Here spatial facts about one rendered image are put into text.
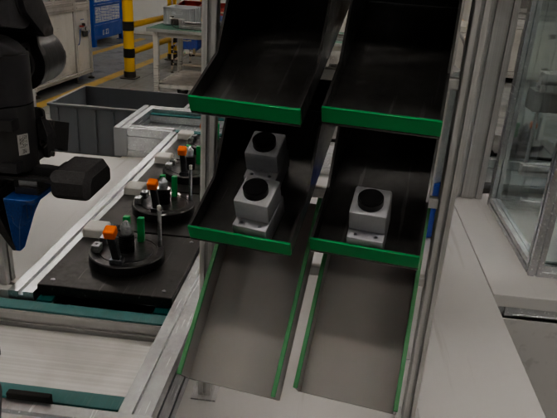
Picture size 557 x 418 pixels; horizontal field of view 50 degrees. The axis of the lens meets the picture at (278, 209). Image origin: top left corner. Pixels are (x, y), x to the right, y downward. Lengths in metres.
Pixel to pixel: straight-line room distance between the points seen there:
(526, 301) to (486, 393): 0.38
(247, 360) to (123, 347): 0.28
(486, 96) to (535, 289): 0.64
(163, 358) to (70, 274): 0.30
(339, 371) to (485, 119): 1.21
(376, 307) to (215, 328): 0.22
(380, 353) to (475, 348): 0.42
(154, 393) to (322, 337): 0.24
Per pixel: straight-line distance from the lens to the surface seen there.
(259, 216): 0.71
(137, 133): 2.09
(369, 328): 0.84
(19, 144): 0.62
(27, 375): 1.01
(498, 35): 1.86
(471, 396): 1.10
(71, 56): 7.53
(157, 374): 0.91
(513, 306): 1.45
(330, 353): 0.84
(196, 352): 0.85
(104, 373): 0.99
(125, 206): 1.43
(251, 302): 0.85
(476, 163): 1.93
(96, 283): 1.11
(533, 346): 1.52
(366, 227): 0.71
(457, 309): 1.33
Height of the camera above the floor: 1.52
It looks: 23 degrees down
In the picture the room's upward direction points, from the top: 4 degrees clockwise
